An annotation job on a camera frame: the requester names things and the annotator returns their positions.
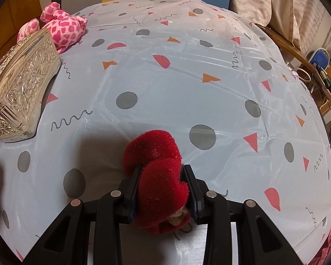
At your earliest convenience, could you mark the green black power tool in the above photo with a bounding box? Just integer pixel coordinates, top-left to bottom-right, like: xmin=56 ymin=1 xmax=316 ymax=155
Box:
xmin=316 ymin=64 xmax=331 ymax=98

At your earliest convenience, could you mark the blue white folding chair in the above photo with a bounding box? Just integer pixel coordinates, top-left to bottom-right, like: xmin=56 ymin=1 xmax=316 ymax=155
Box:
xmin=310 ymin=48 xmax=330 ymax=68

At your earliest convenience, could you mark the pink spotted plush toy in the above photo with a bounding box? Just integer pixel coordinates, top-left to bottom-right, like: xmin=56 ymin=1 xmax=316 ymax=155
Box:
xmin=17 ymin=2 xmax=88 ymax=54

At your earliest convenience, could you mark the wooden side table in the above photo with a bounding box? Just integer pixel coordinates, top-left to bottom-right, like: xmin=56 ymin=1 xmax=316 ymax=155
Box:
xmin=256 ymin=23 xmax=315 ymax=74

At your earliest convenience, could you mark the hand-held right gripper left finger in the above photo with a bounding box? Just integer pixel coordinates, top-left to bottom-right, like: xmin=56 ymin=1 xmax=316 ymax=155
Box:
xmin=34 ymin=164 xmax=143 ymax=265

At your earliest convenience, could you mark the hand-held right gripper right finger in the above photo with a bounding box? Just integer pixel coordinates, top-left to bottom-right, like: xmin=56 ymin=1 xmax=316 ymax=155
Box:
xmin=183 ymin=164 xmax=297 ymax=265

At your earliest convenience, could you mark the cream patterned curtain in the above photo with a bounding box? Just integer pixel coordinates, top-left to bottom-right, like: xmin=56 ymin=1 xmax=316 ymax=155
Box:
xmin=230 ymin=0 xmax=331 ymax=53

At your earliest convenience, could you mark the red plush toy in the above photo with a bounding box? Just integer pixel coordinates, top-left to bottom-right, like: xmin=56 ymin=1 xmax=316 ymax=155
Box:
xmin=122 ymin=129 xmax=191 ymax=235

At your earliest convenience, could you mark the gold ornate tissue box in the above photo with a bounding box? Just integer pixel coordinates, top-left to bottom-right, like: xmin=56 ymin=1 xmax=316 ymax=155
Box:
xmin=0 ymin=28 xmax=62 ymax=143

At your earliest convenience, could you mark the orange wooden wardrobe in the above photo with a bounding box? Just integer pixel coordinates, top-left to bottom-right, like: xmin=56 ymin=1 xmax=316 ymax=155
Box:
xmin=0 ymin=0 xmax=45 ymax=67

